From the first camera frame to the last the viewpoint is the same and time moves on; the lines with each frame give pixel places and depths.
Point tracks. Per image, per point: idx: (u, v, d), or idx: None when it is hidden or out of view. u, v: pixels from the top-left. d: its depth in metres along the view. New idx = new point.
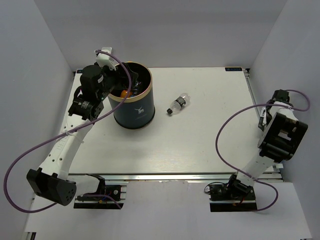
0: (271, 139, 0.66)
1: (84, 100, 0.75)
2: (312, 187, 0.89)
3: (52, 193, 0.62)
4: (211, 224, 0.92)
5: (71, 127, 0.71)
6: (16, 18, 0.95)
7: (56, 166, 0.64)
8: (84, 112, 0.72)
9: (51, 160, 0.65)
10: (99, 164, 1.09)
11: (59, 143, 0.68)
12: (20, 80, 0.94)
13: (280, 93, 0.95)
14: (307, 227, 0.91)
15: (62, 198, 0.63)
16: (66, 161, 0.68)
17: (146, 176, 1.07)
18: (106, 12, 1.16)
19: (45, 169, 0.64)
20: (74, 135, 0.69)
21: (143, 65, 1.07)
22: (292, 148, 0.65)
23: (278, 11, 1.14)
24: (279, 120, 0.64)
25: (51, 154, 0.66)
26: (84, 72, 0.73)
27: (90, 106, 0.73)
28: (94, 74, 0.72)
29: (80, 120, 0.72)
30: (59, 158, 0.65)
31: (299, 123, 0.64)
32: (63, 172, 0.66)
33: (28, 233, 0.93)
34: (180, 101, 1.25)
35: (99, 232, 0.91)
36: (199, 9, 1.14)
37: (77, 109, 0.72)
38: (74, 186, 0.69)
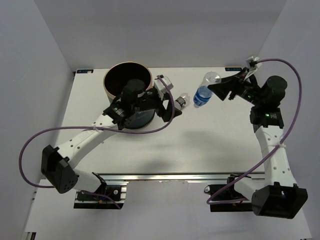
0: (269, 210, 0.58)
1: (120, 108, 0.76)
2: (312, 187, 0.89)
3: (56, 175, 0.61)
4: (211, 224, 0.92)
5: (100, 124, 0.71)
6: (16, 18, 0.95)
7: (72, 152, 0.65)
8: (116, 117, 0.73)
9: (69, 145, 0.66)
10: (98, 162, 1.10)
11: (83, 133, 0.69)
12: (19, 80, 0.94)
13: (271, 98, 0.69)
14: (307, 227, 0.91)
15: (63, 184, 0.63)
16: (83, 151, 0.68)
17: (146, 176, 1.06)
18: (106, 12, 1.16)
19: (61, 149, 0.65)
20: (100, 132, 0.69)
21: (146, 68, 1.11)
22: (293, 211, 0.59)
23: (278, 10, 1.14)
24: (274, 195, 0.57)
25: (72, 140, 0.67)
26: (129, 84, 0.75)
27: (123, 114, 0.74)
28: (136, 88, 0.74)
29: (109, 122, 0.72)
30: (77, 146, 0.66)
31: (296, 189, 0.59)
32: (74, 160, 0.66)
33: (27, 233, 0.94)
34: (180, 101, 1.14)
35: (99, 233, 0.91)
36: (199, 9, 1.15)
37: (110, 112, 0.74)
38: (76, 178, 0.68)
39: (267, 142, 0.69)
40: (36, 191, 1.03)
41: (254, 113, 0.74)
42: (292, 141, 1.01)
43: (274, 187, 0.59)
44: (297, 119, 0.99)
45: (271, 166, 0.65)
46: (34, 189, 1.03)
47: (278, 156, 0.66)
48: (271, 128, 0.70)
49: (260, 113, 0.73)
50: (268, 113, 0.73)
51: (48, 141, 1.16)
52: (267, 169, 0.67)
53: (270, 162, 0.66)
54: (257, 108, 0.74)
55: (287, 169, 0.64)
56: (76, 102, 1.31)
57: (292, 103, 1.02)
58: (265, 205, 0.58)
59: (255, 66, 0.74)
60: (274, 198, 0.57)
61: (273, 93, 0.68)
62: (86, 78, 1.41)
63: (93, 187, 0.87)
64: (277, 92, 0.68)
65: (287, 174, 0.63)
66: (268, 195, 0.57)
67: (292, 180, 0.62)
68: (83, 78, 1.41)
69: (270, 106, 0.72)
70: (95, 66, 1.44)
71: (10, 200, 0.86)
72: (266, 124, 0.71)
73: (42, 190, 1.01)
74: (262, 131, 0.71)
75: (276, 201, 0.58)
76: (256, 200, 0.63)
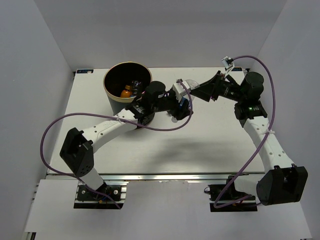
0: (276, 195, 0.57)
1: (140, 105, 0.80)
2: (312, 187, 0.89)
3: (78, 156, 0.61)
4: (211, 224, 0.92)
5: (122, 117, 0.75)
6: (16, 18, 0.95)
7: (95, 137, 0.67)
8: (137, 113, 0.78)
9: (93, 130, 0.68)
10: (99, 162, 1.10)
11: (107, 122, 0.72)
12: (19, 80, 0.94)
13: (252, 92, 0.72)
14: (307, 227, 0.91)
15: (80, 167, 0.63)
16: (104, 139, 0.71)
17: (146, 176, 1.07)
18: (106, 12, 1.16)
19: (86, 133, 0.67)
20: (122, 123, 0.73)
21: (146, 68, 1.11)
22: (299, 192, 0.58)
23: (278, 11, 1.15)
24: (277, 177, 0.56)
25: (96, 126, 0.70)
26: (151, 84, 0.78)
27: (143, 112, 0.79)
28: (156, 90, 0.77)
29: (131, 116, 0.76)
30: (101, 133, 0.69)
31: (296, 169, 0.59)
32: (96, 146, 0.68)
33: (27, 233, 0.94)
34: None
35: (99, 233, 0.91)
36: (199, 9, 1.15)
37: (131, 108, 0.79)
38: (91, 166, 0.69)
39: (257, 131, 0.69)
40: (36, 191, 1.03)
41: (239, 109, 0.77)
42: (292, 141, 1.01)
43: (277, 170, 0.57)
44: (297, 119, 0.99)
45: (267, 151, 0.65)
46: (34, 189, 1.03)
47: (270, 142, 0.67)
48: (257, 119, 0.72)
49: (243, 108, 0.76)
50: (250, 106, 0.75)
51: (48, 141, 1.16)
52: (264, 155, 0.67)
53: (265, 148, 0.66)
54: (240, 103, 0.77)
55: (282, 151, 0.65)
56: (76, 102, 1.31)
57: (292, 103, 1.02)
58: (271, 189, 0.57)
59: (230, 66, 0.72)
60: (278, 180, 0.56)
61: (253, 88, 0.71)
62: (86, 78, 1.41)
63: (96, 185, 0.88)
64: (256, 86, 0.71)
65: (283, 156, 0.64)
66: (272, 178, 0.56)
67: (289, 161, 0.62)
68: (83, 78, 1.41)
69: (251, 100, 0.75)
70: (95, 66, 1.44)
71: (10, 200, 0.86)
72: (251, 116, 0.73)
73: (42, 189, 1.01)
74: (250, 123, 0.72)
75: (281, 184, 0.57)
76: (261, 188, 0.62)
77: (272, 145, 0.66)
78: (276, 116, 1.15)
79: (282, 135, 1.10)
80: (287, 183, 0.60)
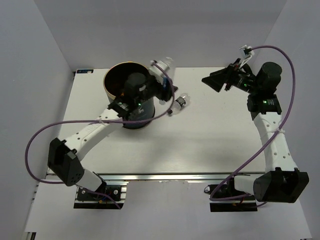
0: (272, 195, 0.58)
1: (124, 102, 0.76)
2: (312, 187, 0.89)
3: (64, 166, 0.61)
4: (211, 224, 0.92)
5: (105, 118, 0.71)
6: (16, 18, 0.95)
7: (79, 145, 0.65)
8: (120, 111, 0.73)
9: (76, 138, 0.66)
10: (99, 163, 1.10)
11: (90, 126, 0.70)
12: (20, 80, 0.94)
13: (268, 83, 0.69)
14: (307, 227, 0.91)
15: (70, 176, 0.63)
16: (90, 144, 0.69)
17: (143, 176, 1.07)
18: (106, 12, 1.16)
19: (68, 142, 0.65)
20: (105, 125, 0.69)
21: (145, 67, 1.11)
22: (295, 195, 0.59)
23: (278, 10, 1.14)
24: (276, 180, 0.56)
25: (79, 132, 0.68)
26: (130, 78, 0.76)
27: (127, 109, 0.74)
28: (137, 82, 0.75)
29: (115, 115, 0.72)
30: (84, 139, 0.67)
31: (297, 173, 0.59)
32: (81, 152, 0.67)
33: (27, 233, 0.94)
34: (180, 101, 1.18)
35: (99, 233, 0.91)
36: (199, 9, 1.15)
37: (114, 106, 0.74)
38: (83, 172, 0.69)
39: (266, 128, 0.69)
40: (36, 191, 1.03)
41: (252, 101, 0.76)
42: (292, 141, 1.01)
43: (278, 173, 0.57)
44: (297, 119, 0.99)
45: (271, 151, 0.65)
46: (34, 189, 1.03)
47: (278, 142, 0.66)
48: (270, 114, 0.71)
49: (257, 100, 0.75)
50: (265, 99, 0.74)
51: (48, 141, 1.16)
52: (268, 155, 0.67)
53: (271, 146, 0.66)
54: (255, 95, 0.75)
55: (288, 154, 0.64)
56: (76, 102, 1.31)
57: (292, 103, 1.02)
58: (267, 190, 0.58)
59: (249, 54, 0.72)
60: (277, 183, 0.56)
61: (269, 78, 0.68)
62: (86, 77, 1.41)
63: (95, 186, 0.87)
64: (273, 76, 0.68)
65: (287, 159, 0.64)
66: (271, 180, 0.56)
67: (292, 164, 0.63)
68: (83, 78, 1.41)
69: (266, 92, 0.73)
70: (95, 66, 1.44)
71: (10, 200, 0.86)
72: (263, 111, 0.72)
73: (42, 189, 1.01)
74: (260, 118, 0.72)
75: (278, 186, 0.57)
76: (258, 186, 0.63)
77: (279, 143, 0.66)
78: None
79: None
80: (285, 184, 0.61)
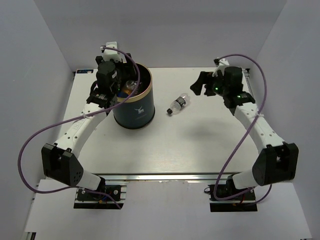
0: (272, 174, 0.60)
1: (101, 93, 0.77)
2: (311, 187, 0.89)
3: (64, 167, 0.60)
4: (211, 224, 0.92)
5: (88, 112, 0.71)
6: (16, 18, 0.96)
7: (72, 143, 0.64)
8: (101, 102, 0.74)
9: (66, 137, 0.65)
10: (99, 163, 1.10)
11: (75, 124, 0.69)
12: (20, 80, 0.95)
13: (234, 79, 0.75)
14: (307, 227, 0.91)
15: (72, 175, 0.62)
16: (81, 140, 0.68)
17: (129, 175, 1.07)
18: (106, 12, 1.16)
19: (60, 144, 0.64)
20: (90, 118, 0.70)
21: (144, 66, 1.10)
22: (292, 170, 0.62)
23: (278, 11, 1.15)
24: (270, 157, 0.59)
25: (67, 132, 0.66)
26: (99, 68, 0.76)
27: (106, 97, 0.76)
28: (108, 70, 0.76)
29: (96, 107, 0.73)
30: (75, 136, 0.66)
31: (287, 146, 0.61)
32: (76, 150, 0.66)
33: (28, 233, 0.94)
34: (180, 101, 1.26)
35: (99, 233, 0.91)
36: (199, 9, 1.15)
37: (94, 100, 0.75)
38: (82, 170, 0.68)
39: (246, 117, 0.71)
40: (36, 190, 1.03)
41: (227, 99, 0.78)
42: (292, 141, 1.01)
43: (270, 151, 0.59)
44: (297, 118, 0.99)
45: (258, 133, 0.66)
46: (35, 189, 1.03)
47: (260, 124, 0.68)
48: (246, 105, 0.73)
49: (231, 97, 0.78)
50: (239, 95, 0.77)
51: (48, 141, 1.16)
52: (256, 138, 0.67)
53: (256, 130, 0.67)
54: (227, 93, 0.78)
55: (272, 131, 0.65)
56: (76, 102, 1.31)
57: (292, 104, 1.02)
58: (266, 169, 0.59)
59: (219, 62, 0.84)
60: (272, 162, 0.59)
61: (234, 76, 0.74)
62: (86, 78, 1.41)
63: (95, 184, 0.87)
64: (237, 73, 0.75)
65: (274, 136, 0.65)
66: (266, 158, 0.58)
67: (279, 139, 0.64)
68: (83, 79, 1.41)
69: (238, 89, 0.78)
70: (95, 66, 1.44)
71: (10, 199, 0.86)
72: (240, 103, 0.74)
73: (42, 189, 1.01)
74: (239, 110, 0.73)
75: (274, 165, 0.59)
76: (256, 169, 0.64)
77: (260, 122, 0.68)
78: (276, 116, 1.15)
79: (282, 135, 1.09)
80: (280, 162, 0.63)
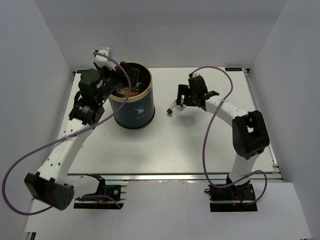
0: (250, 141, 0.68)
1: (85, 105, 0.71)
2: (312, 187, 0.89)
3: (50, 198, 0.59)
4: (211, 224, 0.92)
5: (71, 131, 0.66)
6: (16, 18, 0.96)
7: (55, 171, 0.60)
8: (84, 117, 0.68)
9: (49, 165, 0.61)
10: (100, 163, 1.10)
11: (58, 148, 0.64)
12: (20, 80, 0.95)
13: (197, 83, 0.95)
14: (307, 227, 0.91)
15: (60, 202, 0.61)
16: (66, 164, 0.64)
17: (131, 175, 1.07)
18: (106, 12, 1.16)
19: (43, 173, 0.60)
20: (74, 139, 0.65)
21: (143, 66, 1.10)
22: (264, 133, 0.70)
23: (278, 11, 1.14)
24: (241, 125, 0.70)
25: (49, 159, 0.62)
26: (83, 77, 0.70)
27: (90, 111, 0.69)
28: (92, 80, 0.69)
29: (80, 124, 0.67)
30: (58, 163, 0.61)
31: (252, 113, 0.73)
32: (61, 177, 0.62)
33: (28, 233, 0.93)
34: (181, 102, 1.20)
35: (99, 233, 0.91)
36: (199, 9, 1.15)
37: (76, 113, 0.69)
38: (72, 190, 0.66)
39: (214, 105, 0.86)
40: None
41: (198, 99, 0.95)
42: (293, 141, 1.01)
43: (238, 119, 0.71)
44: (296, 118, 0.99)
45: (227, 112, 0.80)
46: None
47: (227, 105, 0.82)
48: (212, 98, 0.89)
49: (200, 96, 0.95)
50: (205, 93, 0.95)
51: (48, 141, 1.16)
52: (226, 117, 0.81)
53: (224, 111, 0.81)
54: (196, 94, 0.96)
55: (237, 108, 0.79)
56: None
57: (292, 103, 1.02)
58: (242, 137, 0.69)
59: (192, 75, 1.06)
60: (241, 126, 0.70)
61: (196, 81, 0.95)
62: None
63: (94, 186, 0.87)
64: (197, 78, 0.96)
65: (240, 110, 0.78)
66: (237, 127, 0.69)
67: (244, 111, 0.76)
68: None
69: (204, 90, 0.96)
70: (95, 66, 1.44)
71: (10, 199, 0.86)
72: (207, 98, 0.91)
73: None
74: (207, 103, 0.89)
75: (245, 129, 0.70)
76: (237, 147, 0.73)
77: (226, 104, 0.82)
78: (276, 116, 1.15)
79: (282, 135, 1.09)
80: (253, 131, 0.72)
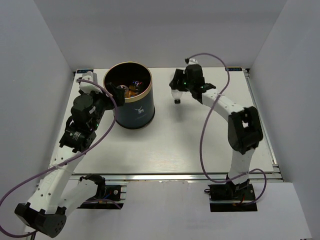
0: (246, 137, 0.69)
1: (76, 130, 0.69)
2: (312, 187, 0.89)
3: (41, 229, 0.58)
4: (211, 224, 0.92)
5: (61, 159, 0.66)
6: (16, 17, 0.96)
7: (44, 202, 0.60)
8: (75, 143, 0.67)
9: (39, 195, 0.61)
10: (100, 163, 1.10)
11: (49, 177, 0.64)
12: (19, 80, 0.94)
13: (196, 74, 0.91)
14: (307, 227, 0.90)
15: (51, 232, 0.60)
16: (57, 194, 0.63)
17: (128, 175, 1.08)
18: (106, 12, 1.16)
19: (33, 204, 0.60)
20: (64, 168, 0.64)
21: (143, 66, 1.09)
22: (258, 128, 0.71)
23: (278, 11, 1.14)
24: (237, 121, 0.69)
25: (40, 189, 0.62)
26: (75, 102, 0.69)
27: (82, 136, 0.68)
28: (85, 105, 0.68)
29: (70, 152, 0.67)
30: (48, 193, 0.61)
31: (248, 109, 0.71)
32: (52, 207, 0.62)
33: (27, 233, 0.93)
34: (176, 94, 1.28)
35: (98, 233, 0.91)
36: (199, 8, 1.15)
37: (67, 140, 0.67)
38: (64, 217, 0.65)
39: (211, 99, 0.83)
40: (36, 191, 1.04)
41: (194, 92, 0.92)
42: (293, 141, 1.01)
43: (234, 114, 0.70)
44: (296, 118, 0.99)
45: (223, 106, 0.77)
46: (34, 189, 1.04)
47: (223, 100, 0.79)
48: (209, 91, 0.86)
49: (196, 89, 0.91)
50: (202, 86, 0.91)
51: (48, 141, 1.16)
52: (222, 111, 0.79)
53: (221, 105, 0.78)
54: (192, 86, 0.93)
55: (233, 102, 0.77)
56: None
57: (292, 103, 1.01)
58: (238, 132, 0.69)
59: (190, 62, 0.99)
60: (238, 122, 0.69)
61: (195, 71, 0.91)
62: None
63: (92, 191, 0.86)
64: (196, 69, 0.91)
65: (236, 106, 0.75)
66: (234, 121, 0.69)
67: (240, 107, 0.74)
68: None
69: (199, 81, 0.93)
70: (95, 66, 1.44)
71: (10, 199, 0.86)
72: (204, 91, 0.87)
73: None
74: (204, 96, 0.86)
75: (241, 126, 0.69)
76: (232, 139, 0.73)
77: (223, 99, 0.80)
78: (276, 116, 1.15)
79: (283, 134, 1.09)
80: (248, 126, 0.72)
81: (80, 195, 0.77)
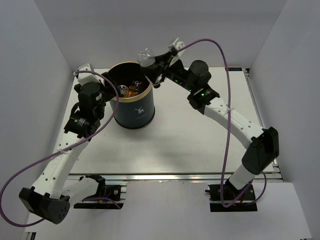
0: (265, 164, 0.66)
1: (80, 117, 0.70)
2: (312, 187, 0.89)
3: (45, 213, 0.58)
4: (211, 224, 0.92)
5: (66, 144, 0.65)
6: (16, 17, 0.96)
7: (49, 186, 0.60)
8: (80, 130, 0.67)
9: (43, 179, 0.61)
10: (100, 163, 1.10)
11: (54, 162, 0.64)
12: (19, 80, 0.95)
13: (202, 80, 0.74)
14: (307, 227, 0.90)
15: (55, 217, 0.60)
16: (61, 179, 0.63)
17: (128, 175, 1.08)
18: (106, 12, 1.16)
19: (38, 188, 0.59)
20: (69, 153, 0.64)
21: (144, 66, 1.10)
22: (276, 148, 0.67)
23: (278, 11, 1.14)
24: (260, 152, 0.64)
25: (44, 173, 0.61)
26: (83, 88, 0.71)
27: (86, 123, 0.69)
28: (92, 91, 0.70)
29: (75, 138, 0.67)
30: (52, 178, 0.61)
31: (269, 134, 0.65)
32: (56, 192, 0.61)
33: (28, 233, 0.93)
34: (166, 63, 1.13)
35: (98, 233, 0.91)
36: (199, 8, 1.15)
37: (72, 127, 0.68)
38: (68, 203, 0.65)
39: (220, 114, 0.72)
40: None
41: (194, 101, 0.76)
42: (293, 141, 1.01)
43: (257, 144, 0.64)
44: (296, 118, 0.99)
45: (239, 127, 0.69)
46: None
47: (236, 118, 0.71)
48: (213, 101, 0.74)
49: (196, 97, 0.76)
50: (202, 92, 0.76)
51: (48, 141, 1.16)
52: (235, 130, 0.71)
53: (235, 125, 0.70)
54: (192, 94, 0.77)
55: (249, 122, 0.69)
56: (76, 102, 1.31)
57: (292, 103, 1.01)
58: (259, 163, 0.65)
59: (177, 54, 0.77)
60: (261, 153, 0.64)
61: (202, 77, 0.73)
62: None
63: (93, 186, 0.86)
64: (203, 74, 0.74)
65: (252, 126, 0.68)
66: (258, 154, 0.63)
67: (258, 128, 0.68)
68: None
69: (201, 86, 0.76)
70: (95, 66, 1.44)
71: (11, 199, 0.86)
72: (208, 102, 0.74)
73: None
74: (209, 109, 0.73)
75: (264, 155, 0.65)
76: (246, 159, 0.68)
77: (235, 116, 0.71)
78: (276, 116, 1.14)
79: (283, 135, 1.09)
80: None
81: (81, 191, 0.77)
